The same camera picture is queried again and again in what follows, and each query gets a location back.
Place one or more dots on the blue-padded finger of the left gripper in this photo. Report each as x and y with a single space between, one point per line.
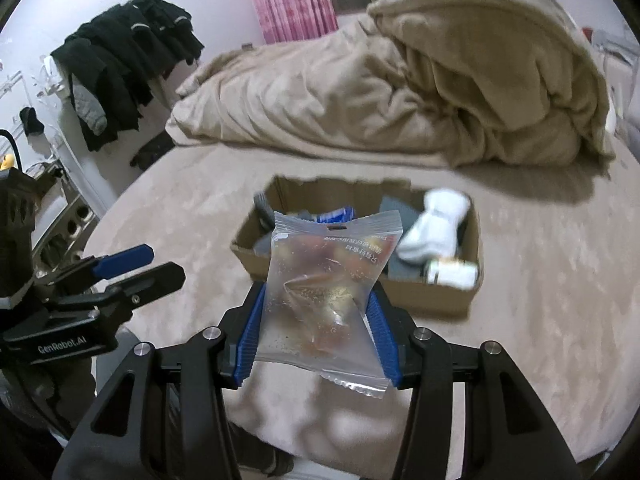
94 269

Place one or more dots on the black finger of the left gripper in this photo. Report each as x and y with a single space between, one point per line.
145 282

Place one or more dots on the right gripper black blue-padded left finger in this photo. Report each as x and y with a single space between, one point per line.
161 413

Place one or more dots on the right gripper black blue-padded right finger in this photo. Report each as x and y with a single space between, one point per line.
508 432

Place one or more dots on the grey glove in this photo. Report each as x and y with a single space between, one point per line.
267 220

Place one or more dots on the clear plastic snack bag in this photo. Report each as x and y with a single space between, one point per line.
318 286

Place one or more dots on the white sock roll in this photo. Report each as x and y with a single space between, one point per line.
435 234

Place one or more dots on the blue snack packet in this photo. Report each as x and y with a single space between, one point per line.
340 215

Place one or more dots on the open cardboard box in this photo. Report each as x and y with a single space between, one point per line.
287 194

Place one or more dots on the beige bed sheet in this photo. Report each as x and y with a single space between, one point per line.
560 253

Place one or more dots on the black clothes pile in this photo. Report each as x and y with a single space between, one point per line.
111 61

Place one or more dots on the beige rumpled duvet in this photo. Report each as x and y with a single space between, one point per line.
432 83

